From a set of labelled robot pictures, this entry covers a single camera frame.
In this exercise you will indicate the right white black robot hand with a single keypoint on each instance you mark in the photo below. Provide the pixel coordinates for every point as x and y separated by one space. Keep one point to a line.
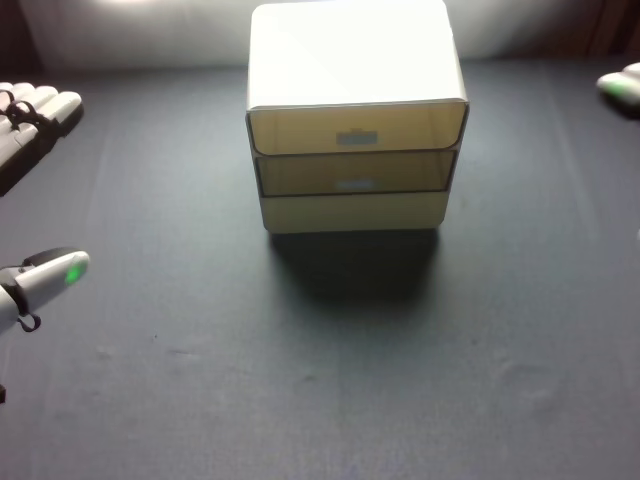
622 87

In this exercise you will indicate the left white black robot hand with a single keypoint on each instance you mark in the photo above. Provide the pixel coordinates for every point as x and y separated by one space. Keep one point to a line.
30 125

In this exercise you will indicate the cream drawer cabinet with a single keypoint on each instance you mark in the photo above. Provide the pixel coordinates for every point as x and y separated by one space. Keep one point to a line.
350 55

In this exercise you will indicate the grey table cloth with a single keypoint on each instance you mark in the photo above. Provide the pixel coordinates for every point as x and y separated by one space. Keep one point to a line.
320 375

